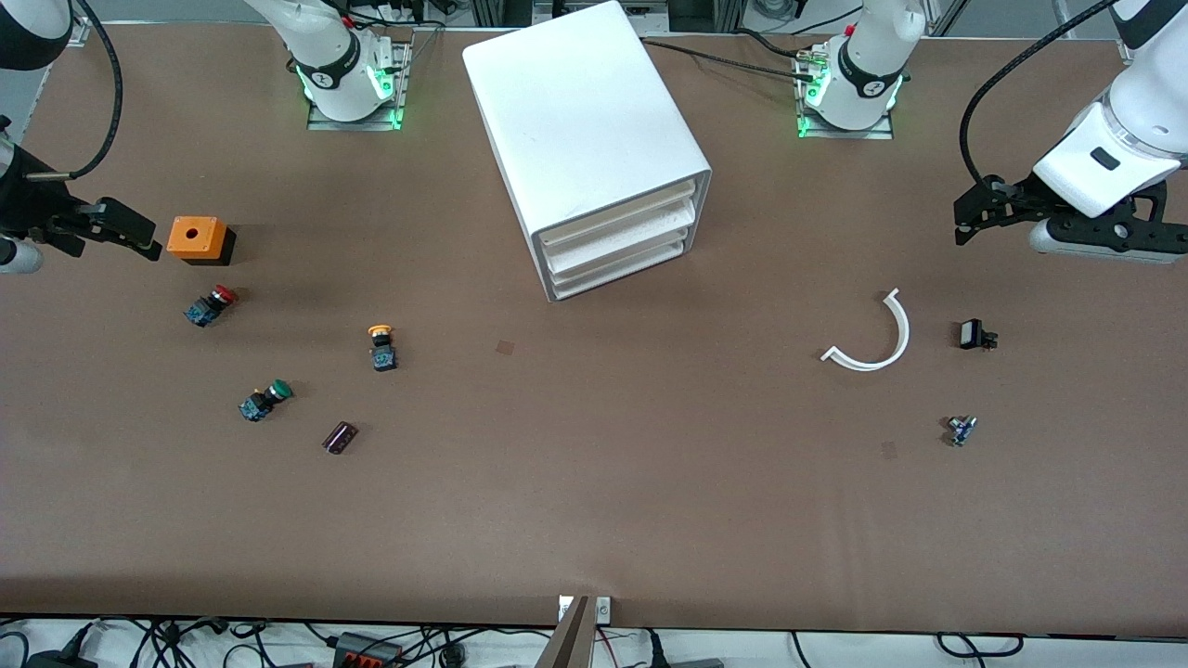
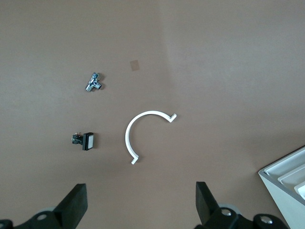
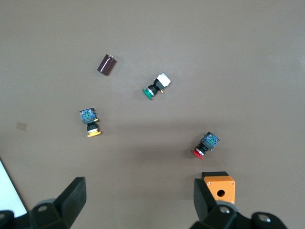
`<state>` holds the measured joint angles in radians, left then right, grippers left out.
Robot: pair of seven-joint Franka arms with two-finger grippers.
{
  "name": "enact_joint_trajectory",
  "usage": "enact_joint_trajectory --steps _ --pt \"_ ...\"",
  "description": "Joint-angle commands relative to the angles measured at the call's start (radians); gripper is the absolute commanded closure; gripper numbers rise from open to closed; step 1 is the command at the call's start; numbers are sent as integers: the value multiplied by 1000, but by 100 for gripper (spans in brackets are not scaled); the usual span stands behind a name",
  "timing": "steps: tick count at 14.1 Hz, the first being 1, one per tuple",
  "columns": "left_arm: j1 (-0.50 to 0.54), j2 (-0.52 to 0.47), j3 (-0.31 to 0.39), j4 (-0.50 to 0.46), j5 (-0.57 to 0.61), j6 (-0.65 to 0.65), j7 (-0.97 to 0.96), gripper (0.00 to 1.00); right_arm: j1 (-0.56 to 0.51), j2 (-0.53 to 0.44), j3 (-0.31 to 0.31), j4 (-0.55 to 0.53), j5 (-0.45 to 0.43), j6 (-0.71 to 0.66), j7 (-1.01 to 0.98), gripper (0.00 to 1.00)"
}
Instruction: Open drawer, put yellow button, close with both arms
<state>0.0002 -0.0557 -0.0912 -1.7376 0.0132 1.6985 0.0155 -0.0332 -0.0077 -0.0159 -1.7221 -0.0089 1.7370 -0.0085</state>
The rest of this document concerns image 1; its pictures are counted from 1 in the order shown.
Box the orange box with hole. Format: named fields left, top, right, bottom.
left=167, top=216, right=237, bottom=267

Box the grey camera post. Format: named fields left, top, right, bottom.
left=536, top=596, right=595, bottom=668

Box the white drawer cabinet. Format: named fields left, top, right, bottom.
left=461, top=0, right=714, bottom=303

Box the green push button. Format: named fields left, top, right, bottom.
left=239, top=379, right=294, bottom=423

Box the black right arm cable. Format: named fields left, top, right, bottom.
left=26, top=0, right=161, bottom=263

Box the red push button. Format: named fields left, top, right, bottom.
left=183, top=285, right=239, bottom=328

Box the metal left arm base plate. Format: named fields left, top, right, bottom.
left=795, top=46, right=897, bottom=141

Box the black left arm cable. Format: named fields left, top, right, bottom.
left=954, top=0, right=1119, bottom=247

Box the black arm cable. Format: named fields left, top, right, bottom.
left=954, top=0, right=1119, bottom=247
left=26, top=0, right=161, bottom=263

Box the white plastic drawer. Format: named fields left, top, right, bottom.
left=542, top=204, right=694, bottom=276
left=548, top=227, right=690, bottom=299
left=536, top=181, right=699, bottom=253

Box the thin black power cable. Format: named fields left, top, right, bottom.
left=640, top=37, right=818, bottom=84

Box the black orange power strip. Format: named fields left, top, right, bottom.
left=334, top=631, right=405, bottom=668

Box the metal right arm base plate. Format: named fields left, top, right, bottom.
left=306, top=39, right=414, bottom=132

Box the white curved plastic bracket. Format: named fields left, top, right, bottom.
left=820, top=288, right=911, bottom=372

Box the yellow push button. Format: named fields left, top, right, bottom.
left=368, top=323, right=400, bottom=373

